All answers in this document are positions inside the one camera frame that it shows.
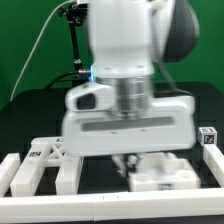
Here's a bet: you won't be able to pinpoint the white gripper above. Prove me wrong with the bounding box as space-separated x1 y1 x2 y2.
62 82 196 177

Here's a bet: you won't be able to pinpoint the white chair seat part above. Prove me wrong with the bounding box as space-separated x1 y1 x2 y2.
129 152 201 192

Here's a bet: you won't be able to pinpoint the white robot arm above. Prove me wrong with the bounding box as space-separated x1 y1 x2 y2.
62 0 199 157

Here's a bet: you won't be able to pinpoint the white chair back part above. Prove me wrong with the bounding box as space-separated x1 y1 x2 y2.
10 137 84 197

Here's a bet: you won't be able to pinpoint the white U-shaped fence frame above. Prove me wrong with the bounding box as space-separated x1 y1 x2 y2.
0 144 224 223

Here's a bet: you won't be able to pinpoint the black cables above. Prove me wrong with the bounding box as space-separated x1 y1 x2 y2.
45 69 92 90

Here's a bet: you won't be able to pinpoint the white cable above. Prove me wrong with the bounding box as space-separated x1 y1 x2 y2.
9 0 78 102

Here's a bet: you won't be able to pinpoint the black camera stand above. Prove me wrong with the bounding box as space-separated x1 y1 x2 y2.
57 3 89 87

